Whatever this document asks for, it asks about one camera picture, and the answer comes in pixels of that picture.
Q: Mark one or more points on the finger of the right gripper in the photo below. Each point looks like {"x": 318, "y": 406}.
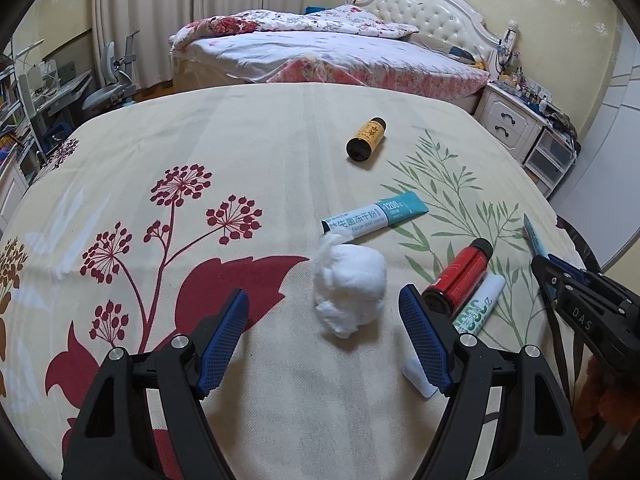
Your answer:
{"x": 549, "y": 271}
{"x": 563, "y": 270}

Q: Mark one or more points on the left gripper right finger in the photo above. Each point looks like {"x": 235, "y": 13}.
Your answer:
{"x": 432, "y": 337}

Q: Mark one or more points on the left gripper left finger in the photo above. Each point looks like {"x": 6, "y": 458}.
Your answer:
{"x": 215, "y": 339}

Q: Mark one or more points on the white green tube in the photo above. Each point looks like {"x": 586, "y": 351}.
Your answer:
{"x": 469, "y": 321}

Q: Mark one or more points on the blue small sachet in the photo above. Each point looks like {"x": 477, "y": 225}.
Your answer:
{"x": 535, "y": 242}

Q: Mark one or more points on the red small bottle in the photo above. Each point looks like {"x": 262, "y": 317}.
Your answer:
{"x": 455, "y": 285}

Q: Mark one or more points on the white tissue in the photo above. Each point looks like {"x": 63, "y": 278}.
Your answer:
{"x": 350, "y": 283}

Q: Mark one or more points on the orange label brown bottle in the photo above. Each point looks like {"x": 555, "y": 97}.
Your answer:
{"x": 363, "y": 144}

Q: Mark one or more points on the plastic drawer unit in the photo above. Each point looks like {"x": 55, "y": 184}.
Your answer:
{"x": 550, "y": 159}

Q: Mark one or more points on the white nightstand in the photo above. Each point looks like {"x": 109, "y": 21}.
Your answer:
{"x": 509, "y": 120}

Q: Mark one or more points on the floral cream bedsheet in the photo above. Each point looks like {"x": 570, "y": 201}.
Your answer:
{"x": 149, "y": 216}

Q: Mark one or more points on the white footboard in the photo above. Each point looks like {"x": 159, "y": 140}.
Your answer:
{"x": 13, "y": 187}

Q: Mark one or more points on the grey desk chair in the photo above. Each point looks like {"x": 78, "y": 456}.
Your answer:
{"x": 119, "y": 86}

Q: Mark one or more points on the white bed with headboard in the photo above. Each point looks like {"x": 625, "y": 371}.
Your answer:
{"x": 451, "y": 58}

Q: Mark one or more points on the white bookshelf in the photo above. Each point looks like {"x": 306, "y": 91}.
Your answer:
{"x": 17, "y": 134}

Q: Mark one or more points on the grey study desk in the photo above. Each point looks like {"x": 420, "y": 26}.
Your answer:
{"x": 58, "y": 101}

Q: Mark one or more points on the floral quilt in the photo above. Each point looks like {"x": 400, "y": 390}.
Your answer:
{"x": 345, "y": 19}

